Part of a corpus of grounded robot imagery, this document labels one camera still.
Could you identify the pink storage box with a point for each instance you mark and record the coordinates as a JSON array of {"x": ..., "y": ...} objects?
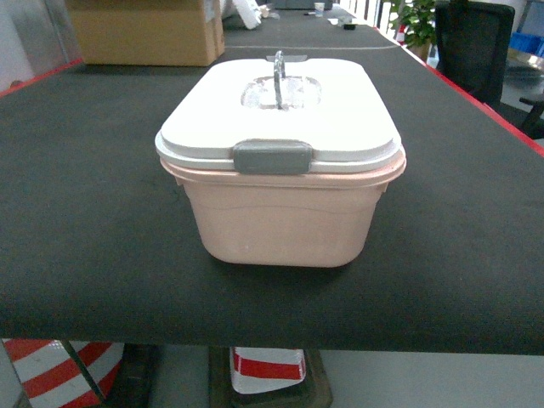
[{"x": 310, "y": 220}]

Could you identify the white box lid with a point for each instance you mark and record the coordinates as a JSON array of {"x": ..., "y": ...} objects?
[{"x": 258, "y": 116}]

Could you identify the cardboard box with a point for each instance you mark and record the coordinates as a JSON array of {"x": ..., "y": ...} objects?
[{"x": 161, "y": 33}]

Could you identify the right striped traffic cone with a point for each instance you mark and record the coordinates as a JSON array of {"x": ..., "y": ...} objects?
[{"x": 267, "y": 377}]

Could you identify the striped traffic cone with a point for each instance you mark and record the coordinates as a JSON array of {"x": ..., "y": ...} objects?
[
  {"x": 267, "y": 377},
  {"x": 55, "y": 373}
]

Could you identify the green potted plant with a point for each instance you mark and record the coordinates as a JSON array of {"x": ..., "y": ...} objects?
[{"x": 417, "y": 17}]

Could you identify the left striped traffic cone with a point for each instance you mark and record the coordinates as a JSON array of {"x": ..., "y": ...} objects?
[{"x": 55, "y": 373}]

